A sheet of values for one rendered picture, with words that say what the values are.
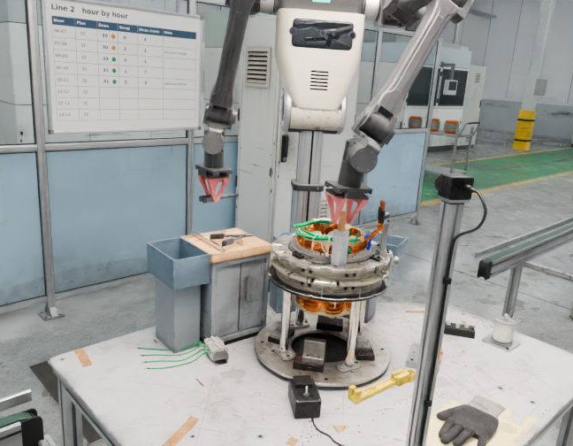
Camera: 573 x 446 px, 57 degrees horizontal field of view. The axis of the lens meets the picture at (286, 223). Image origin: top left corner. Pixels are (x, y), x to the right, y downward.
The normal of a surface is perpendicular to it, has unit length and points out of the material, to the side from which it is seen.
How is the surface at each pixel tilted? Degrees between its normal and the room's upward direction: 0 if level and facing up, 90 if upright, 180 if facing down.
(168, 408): 0
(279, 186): 90
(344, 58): 90
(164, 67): 90
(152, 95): 90
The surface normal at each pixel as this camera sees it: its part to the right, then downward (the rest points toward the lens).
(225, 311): 0.61, 0.25
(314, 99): 0.10, 0.28
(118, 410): 0.06, -0.96
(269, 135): -0.74, 0.14
